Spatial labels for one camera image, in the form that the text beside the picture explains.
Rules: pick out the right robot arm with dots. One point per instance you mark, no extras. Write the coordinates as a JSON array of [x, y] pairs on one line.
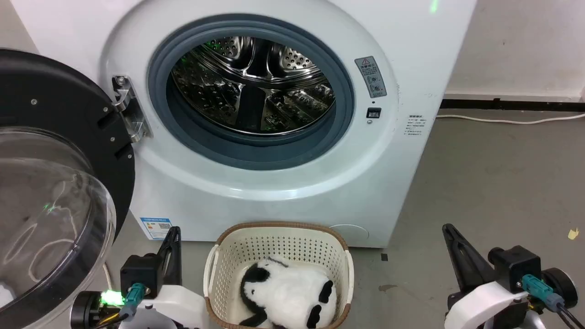
[[560, 285]]

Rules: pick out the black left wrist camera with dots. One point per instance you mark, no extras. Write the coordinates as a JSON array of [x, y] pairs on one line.
[[139, 274]]

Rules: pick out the metal door hinge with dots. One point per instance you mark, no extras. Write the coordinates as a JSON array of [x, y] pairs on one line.
[[130, 112]]

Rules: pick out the steel washer drum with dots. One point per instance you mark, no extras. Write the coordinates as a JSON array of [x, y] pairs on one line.
[[256, 87]]

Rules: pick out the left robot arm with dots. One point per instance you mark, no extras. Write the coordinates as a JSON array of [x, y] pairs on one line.
[[87, 310]]

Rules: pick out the blue energy label sticker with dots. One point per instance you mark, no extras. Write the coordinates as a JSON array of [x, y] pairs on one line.
[[156, 227]]

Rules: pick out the black door lock slot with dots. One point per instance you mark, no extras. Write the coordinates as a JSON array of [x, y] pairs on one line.
[[374, 113]]

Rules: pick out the yellow paper scrap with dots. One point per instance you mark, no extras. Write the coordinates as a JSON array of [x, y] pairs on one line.
[[573, 233]]

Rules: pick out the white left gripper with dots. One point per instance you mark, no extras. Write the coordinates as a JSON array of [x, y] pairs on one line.
[[173, 306]]

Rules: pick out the grey warning sticker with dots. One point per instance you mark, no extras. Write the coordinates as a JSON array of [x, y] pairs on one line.
[[371, 76]]

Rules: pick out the white front-load washing machine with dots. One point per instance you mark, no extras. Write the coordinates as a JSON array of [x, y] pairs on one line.
[[283, 183]]

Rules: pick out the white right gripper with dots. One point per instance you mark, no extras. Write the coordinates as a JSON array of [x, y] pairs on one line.
[[484, 306]]

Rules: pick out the black washer door clear dome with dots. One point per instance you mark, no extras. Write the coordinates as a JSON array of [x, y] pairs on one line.
[[55, 183]]

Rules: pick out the round white filter cover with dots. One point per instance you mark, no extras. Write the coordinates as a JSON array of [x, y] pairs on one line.
[[352, 232]]

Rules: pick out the grey rubber door gasket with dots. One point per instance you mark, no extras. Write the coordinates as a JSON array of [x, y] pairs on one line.
[[340, 114]]

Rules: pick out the cream plastic laundry basket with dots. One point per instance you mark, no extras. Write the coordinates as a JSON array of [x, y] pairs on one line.
[[237, 256]]

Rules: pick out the black white panda plush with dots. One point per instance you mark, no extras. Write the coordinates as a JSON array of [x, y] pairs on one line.
[[288, 294]]

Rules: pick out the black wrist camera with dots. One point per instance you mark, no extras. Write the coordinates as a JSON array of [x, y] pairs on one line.
[[514, 267], [139, 274]]

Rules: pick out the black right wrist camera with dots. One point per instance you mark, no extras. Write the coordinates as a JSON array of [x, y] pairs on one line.
[[514, 267]]

